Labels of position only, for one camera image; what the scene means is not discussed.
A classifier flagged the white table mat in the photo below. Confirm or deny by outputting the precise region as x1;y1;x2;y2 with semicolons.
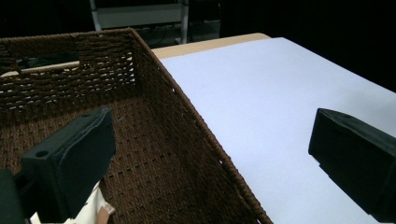
160;36;396;224

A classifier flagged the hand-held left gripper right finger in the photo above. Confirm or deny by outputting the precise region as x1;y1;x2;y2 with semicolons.
307;107;396;224

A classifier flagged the cream baby bodysuit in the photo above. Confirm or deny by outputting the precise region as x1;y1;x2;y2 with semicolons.
29;180;117;224

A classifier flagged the brown woven basket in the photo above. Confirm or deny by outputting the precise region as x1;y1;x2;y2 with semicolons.
0;27;275;224

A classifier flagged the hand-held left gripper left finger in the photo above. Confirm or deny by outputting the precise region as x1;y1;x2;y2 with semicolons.
21;106;117;224

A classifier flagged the white-legged desk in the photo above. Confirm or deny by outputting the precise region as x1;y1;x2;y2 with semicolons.
89;0;191;45

